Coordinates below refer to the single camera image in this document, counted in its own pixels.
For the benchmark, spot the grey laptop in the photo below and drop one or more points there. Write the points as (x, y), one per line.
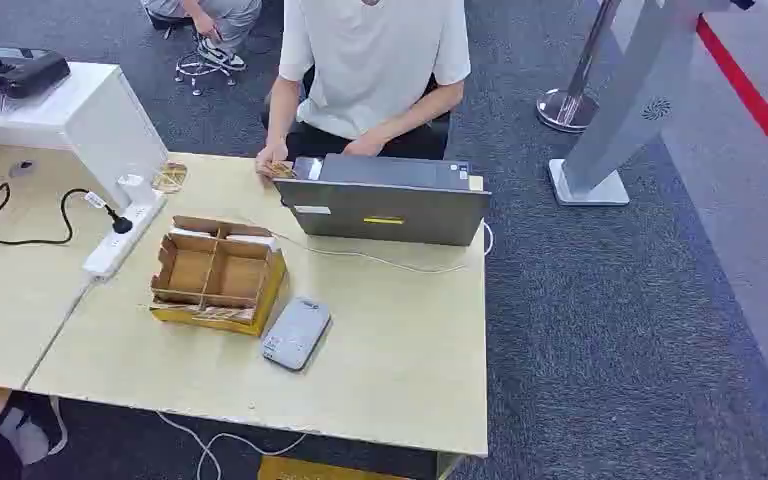
(384, 205)

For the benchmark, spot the person's left hand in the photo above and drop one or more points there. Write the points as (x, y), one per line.
(363, 146)

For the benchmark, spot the person's hand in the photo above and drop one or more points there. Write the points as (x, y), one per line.
(270, 158)
(363, 146)

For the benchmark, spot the person's right hand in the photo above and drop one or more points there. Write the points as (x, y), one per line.
(270, 158)

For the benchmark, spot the wooden card box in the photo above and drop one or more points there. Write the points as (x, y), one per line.
(215, 275)

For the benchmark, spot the person in white shirt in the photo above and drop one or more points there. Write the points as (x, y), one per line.
(371, 66)

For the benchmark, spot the yellow box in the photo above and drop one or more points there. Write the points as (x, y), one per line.
(311, 470)

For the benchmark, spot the chair base with castors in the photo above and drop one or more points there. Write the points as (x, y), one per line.
(202, 66)

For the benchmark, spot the white charger plug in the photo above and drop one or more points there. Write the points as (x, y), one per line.
(135, 187)

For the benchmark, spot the white power strip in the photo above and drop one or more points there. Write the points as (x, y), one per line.
(122, 240)

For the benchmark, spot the seated person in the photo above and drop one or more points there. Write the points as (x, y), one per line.
(208, 23)

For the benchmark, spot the white sign stand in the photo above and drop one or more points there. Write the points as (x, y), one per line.
(629, 106)

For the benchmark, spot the white cabinet box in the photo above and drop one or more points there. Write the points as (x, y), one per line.
(92, 116)

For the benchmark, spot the red barrier belt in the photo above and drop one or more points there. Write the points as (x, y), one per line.
(752, 99)

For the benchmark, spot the black device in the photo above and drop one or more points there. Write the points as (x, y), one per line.
(10, 71)

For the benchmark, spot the chrome stanchion post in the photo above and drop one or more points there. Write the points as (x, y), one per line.
(573, 79)

